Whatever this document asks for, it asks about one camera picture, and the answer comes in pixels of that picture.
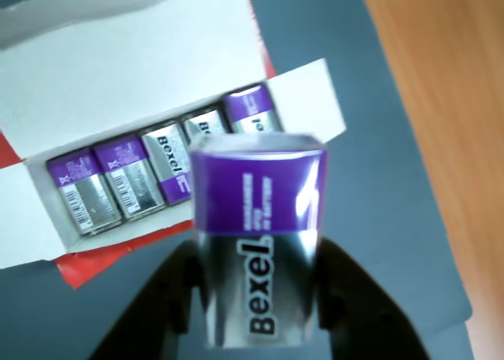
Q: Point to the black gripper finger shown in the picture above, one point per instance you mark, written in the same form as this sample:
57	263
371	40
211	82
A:
157	312
354	316

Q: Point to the purple silver Bexel battery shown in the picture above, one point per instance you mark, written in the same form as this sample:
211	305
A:
134	182
252	108
86	194
204	125
260	202
167	159

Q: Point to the white cardboard box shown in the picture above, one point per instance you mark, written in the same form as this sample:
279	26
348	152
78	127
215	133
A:
118	72

